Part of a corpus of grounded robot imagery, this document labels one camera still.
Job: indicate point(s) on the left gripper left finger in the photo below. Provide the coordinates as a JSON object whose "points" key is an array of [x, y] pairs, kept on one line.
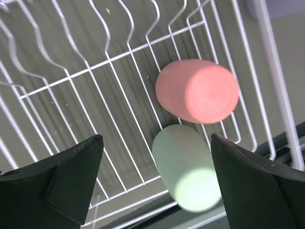
{"points": [[53, 193]]}

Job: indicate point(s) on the pink cup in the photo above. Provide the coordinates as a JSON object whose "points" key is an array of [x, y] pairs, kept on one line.
{"points": [[197, 91]]}

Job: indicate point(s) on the purple cup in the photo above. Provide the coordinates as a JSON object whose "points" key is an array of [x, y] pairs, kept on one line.
{"points": [[277, 8]]}

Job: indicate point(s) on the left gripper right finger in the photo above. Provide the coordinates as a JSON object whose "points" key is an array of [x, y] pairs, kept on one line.
{"points": [[257, 192]]}

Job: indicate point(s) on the green cup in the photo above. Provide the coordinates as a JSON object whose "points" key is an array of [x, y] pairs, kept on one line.
{"points": [[186, 167]]}

